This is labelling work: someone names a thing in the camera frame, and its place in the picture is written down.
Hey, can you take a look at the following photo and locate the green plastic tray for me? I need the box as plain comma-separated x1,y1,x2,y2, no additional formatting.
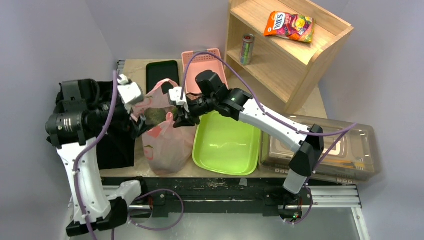
192,111,261,176

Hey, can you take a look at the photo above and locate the silver drink can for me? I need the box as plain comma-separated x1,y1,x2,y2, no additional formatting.
239,33,255,66

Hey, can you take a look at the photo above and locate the black cloth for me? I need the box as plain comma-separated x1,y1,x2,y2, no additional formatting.
45,79,135,170

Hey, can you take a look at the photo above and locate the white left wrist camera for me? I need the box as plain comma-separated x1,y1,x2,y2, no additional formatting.
117,74,145,114

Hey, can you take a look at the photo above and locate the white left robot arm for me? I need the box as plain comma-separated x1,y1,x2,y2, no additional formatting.
45,75,149,237

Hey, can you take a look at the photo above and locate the green netted melon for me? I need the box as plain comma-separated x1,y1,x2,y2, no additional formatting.
144,108,167,126

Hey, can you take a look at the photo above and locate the pink perforated plastic basket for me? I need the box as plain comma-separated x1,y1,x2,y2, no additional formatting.
181,48,228,94

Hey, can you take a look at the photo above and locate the wooden shelf unit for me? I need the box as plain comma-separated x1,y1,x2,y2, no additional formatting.
224,0,354,114

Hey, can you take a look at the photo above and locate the pink plastic grocery bag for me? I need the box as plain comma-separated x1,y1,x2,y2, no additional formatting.
132,78,197,175

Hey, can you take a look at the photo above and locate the orange snack packet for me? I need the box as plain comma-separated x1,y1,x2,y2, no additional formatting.
263,11,316,44

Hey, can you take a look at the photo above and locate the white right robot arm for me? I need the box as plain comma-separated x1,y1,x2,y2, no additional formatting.
168,70,324,204

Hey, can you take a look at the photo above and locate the black rectangular tray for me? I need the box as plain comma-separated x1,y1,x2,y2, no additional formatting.
146,60,180,93

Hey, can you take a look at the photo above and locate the clear plastic toolbox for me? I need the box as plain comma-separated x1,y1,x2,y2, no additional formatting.
258,124,381,185

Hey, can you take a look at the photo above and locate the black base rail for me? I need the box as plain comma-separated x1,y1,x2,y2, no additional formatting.
67,177,363,220

